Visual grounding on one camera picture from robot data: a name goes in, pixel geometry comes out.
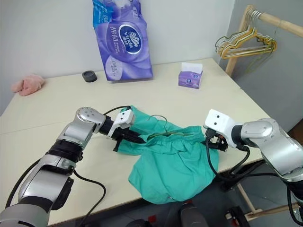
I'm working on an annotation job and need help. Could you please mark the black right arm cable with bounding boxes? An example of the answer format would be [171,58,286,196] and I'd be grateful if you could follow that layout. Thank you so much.
[205,140,299,224]

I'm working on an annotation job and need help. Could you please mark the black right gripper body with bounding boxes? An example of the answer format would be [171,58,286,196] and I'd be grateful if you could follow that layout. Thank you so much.
[204,128,230,152]

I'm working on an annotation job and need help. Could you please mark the small purple tissue box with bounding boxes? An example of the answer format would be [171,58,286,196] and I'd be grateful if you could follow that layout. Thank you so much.
[178,62,204,89]

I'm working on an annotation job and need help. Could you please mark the large dark rounded shape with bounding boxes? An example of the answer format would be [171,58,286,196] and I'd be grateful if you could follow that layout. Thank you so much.
[179,201,205,227]

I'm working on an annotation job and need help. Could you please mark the thin green wire hanger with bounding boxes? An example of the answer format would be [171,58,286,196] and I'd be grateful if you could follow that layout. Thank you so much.
[246,18,286,74]

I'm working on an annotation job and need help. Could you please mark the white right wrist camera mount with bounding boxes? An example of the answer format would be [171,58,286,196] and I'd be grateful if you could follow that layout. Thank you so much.
[204,109,238,140]

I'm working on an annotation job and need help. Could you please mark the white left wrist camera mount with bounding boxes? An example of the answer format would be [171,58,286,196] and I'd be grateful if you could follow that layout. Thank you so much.
[106,110,135,139]

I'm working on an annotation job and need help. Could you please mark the black round tape roll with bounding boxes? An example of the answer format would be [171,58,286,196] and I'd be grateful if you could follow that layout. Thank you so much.
[81,70,98,84]

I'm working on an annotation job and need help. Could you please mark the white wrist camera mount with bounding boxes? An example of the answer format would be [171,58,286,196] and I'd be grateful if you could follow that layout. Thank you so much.
[106,110,135,139]
[204,109,238,140]

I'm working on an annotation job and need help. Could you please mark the pink fluffy cloth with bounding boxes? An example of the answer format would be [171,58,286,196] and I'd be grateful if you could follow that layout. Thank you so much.
[11,73,46,96]

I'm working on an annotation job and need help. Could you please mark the hangers on wooden rack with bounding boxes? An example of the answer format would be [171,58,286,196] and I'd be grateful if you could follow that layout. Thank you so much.
[219,9,278,60]

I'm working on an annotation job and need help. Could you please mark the wooden clothes rack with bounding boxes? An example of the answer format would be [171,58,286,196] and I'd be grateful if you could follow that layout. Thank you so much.
[224,4,303,221]

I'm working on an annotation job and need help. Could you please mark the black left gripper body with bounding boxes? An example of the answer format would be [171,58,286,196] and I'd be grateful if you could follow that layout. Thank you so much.
[110,126,134,152]

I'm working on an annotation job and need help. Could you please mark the purple tissue multipack bag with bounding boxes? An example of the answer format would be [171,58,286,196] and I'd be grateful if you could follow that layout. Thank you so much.
[91,0,154,82]

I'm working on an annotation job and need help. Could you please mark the green shorts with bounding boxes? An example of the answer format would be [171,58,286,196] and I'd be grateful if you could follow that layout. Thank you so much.
[118,105,220,204]

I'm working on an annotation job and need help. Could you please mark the black red floor clamp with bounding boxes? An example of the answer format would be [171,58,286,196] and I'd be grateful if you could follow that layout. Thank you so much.
[224,205,250,226]

